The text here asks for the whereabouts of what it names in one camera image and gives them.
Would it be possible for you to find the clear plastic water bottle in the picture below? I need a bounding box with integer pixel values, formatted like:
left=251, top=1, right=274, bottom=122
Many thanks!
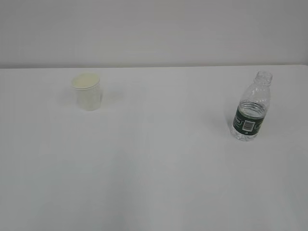
left=231, top=71, right=272, bottom=141

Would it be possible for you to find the white paper cup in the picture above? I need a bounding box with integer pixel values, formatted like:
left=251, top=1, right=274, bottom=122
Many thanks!
left=72, top=73, right=102, bottom=111

